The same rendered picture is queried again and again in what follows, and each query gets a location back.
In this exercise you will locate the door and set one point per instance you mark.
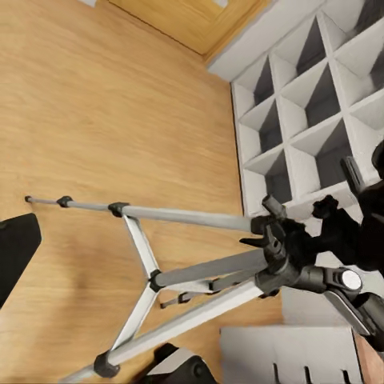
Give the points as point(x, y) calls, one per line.
point(204, 26)

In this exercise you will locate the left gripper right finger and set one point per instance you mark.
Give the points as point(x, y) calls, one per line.
point(371, 236)

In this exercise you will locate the desk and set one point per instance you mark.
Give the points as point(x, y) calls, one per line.
point(298, 354)

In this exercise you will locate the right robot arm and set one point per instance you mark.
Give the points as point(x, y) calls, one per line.
point(342, 286)

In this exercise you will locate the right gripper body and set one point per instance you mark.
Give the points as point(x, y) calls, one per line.
point(300, 285)

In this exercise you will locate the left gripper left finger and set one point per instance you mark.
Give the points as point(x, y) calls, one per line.
point(20, 237)

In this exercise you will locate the camera tripod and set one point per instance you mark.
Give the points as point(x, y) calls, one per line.
point(235, 279)

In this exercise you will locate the bookcase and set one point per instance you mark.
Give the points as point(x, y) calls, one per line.
point(339, 72)

